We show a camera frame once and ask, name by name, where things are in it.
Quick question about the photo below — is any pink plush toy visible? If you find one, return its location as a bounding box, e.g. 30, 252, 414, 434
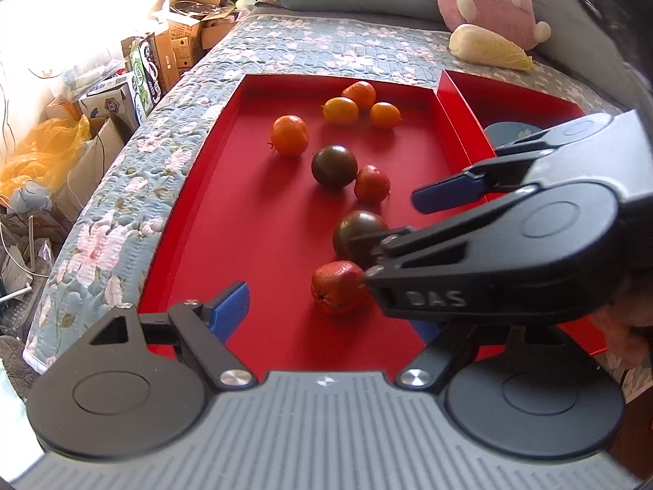
435, 0, 553, 51

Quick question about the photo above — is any red tray with plate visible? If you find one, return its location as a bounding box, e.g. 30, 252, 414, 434
436, 69, 608, 358

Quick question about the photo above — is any metal pot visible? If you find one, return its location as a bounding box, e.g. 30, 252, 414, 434
176, 2, 225, 16

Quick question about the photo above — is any orange tomato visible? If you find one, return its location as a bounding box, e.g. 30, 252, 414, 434
269, 115, 310, 158

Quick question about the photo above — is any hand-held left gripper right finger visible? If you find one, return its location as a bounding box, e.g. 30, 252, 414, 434
398, 319, 582, 394

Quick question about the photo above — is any large red tray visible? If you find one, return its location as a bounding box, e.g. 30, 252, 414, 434
138, 74, 608, 383

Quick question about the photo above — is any person's right hand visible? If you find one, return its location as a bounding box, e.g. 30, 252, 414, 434
594, 286, 653, 369

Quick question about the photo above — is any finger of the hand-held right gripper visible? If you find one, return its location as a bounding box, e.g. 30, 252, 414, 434
363, 196, 505, 321
412, 149, 549, 215

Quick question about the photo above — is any floral quilt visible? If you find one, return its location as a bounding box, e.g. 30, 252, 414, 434
25, 13, 628, 374

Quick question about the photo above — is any white printed box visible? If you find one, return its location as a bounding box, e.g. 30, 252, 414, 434
79, 82, 138, 126

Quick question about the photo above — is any brown open carton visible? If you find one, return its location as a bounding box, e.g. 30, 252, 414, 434
53, 117, 126, 208

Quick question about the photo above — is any grey-blue cloth bundle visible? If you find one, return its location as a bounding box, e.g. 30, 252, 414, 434
10, 181, 55, 216

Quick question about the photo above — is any blue-grey plate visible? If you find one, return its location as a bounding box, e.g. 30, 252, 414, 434
482, 121, 549, 151

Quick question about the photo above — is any yellow plastic bag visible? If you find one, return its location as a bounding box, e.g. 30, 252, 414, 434
0, 115, 93, 198

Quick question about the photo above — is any dark brown tomato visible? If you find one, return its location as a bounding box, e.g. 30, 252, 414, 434
311, 145, 359, 191
333, 210, 391, 269

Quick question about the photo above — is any napa cabbage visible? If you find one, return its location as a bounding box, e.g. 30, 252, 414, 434
449, 24, 534, 72

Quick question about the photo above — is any small orange citrus fruit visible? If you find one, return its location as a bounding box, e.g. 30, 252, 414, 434
321, 97, 359, 126
369, 102, 402, 129

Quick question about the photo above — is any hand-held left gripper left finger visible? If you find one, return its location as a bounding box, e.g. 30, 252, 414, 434
89, 281, 257, 392

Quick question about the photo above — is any closed cardboard box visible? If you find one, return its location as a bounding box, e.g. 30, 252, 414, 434
167, 18, 206, 70

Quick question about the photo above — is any green and white carton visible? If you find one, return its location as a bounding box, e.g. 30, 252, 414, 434
127, 36, 165, 111

